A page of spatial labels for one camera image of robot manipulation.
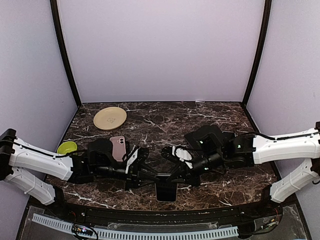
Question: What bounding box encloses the beige round plate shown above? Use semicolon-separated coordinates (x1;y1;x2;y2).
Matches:
93;106;127;131

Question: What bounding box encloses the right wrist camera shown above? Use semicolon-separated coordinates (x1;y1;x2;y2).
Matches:
161;146;193;169

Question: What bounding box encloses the pink silicone phone case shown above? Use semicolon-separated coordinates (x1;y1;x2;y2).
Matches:
109;136;127;163

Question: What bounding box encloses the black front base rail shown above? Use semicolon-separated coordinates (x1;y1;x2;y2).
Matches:
27;197;276;226

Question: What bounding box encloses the black frame post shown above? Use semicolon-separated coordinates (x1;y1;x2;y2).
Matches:
49;0;82;108
241;0;272;108

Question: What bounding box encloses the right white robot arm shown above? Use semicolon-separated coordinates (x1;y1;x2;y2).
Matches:
161;122;320;217

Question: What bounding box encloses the white slotted cable duct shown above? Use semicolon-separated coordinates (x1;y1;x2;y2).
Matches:
31;213;239;240

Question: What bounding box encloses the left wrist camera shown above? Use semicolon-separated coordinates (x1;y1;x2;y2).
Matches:
125;146;149;174

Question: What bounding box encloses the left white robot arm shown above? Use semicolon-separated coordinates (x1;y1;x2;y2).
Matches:
0;128;160;218

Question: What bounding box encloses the smartphone with silver edge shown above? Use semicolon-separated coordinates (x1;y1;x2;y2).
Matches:
155;173;178;203

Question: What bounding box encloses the left black frame post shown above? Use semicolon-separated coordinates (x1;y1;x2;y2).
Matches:
49;0;82;108

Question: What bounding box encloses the yellow green bowl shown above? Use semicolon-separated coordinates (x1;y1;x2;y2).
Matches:
56;141;78;155

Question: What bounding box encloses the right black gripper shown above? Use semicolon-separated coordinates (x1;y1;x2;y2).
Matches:
166;148;225;187

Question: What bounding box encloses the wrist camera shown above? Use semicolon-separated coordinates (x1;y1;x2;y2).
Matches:
125;146;149;174
161;146;193;169

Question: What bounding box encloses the black phone case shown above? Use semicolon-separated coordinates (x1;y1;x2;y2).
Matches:
123;141;131;161

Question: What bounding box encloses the right black frame post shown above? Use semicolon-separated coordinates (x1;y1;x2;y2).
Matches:
241;0;272;108

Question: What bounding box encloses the small circuit board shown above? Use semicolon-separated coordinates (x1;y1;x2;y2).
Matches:
71;224;94;237

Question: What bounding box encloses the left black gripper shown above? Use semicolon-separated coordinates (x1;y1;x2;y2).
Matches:
93;160;160;192

